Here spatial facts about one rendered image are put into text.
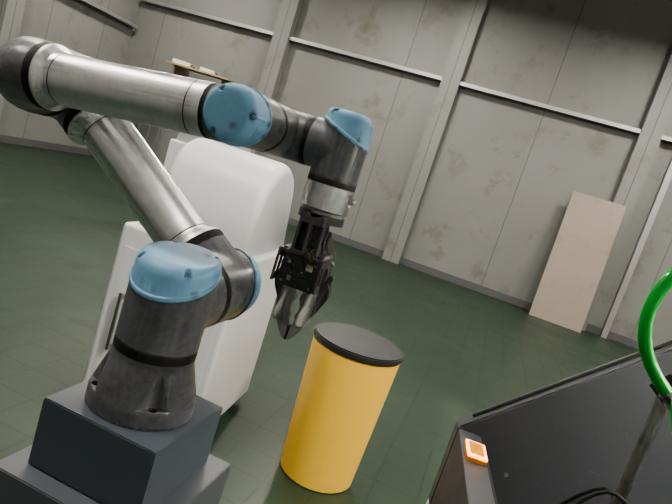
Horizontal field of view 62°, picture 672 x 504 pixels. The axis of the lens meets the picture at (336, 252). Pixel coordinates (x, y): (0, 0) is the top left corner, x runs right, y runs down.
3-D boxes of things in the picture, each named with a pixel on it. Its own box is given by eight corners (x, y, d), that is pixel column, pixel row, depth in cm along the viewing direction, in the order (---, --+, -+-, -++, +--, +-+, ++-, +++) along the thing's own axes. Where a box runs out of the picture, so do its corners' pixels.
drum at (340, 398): (369, 473, 261) (413, 349, 252) (340, 513, 224) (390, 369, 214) (295, 435, 274) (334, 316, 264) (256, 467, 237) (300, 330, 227)
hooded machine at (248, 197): (178, 465, 221) (267, 161, 203) (61, 408, 234) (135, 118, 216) (252, 404, 291) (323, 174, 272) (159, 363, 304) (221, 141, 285)
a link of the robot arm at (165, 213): (187, 347, 85) (-1, 75, 92) (232, 328, 100) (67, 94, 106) (243, 301, 82) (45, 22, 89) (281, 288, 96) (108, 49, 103)
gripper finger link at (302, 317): (275, 345, 85) (293, 289, 84) (287, 336, 91) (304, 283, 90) (294, 353, 85) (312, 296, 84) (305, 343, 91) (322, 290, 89)
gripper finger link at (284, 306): (257, 338, 86) (274, 282, 85) (270, 330, 92) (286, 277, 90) (275, 345, 85) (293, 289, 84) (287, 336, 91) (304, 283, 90)
